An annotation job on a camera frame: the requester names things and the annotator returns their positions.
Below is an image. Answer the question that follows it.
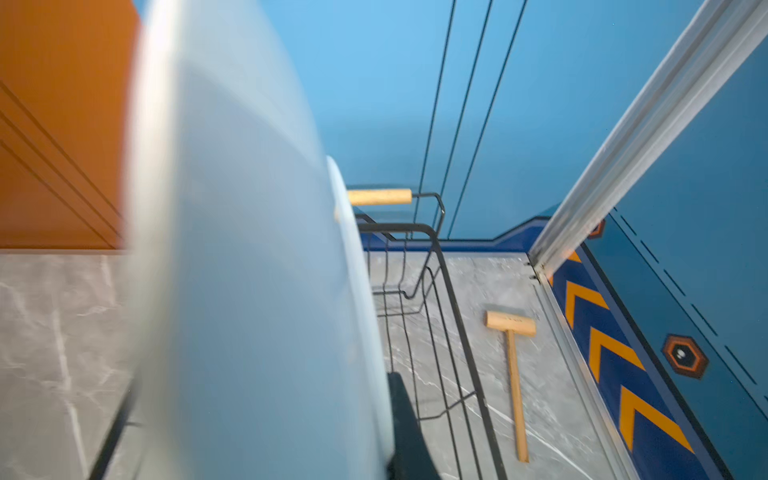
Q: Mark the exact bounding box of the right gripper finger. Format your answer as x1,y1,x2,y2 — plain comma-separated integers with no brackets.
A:
387,372,440,480

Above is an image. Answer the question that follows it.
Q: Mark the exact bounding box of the wooden mallet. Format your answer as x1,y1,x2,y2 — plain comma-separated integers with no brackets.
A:
485,311,537,463

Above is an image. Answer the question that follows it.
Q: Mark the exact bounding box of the black wire dish rack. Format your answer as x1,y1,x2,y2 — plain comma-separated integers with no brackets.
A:
88,207,506,479

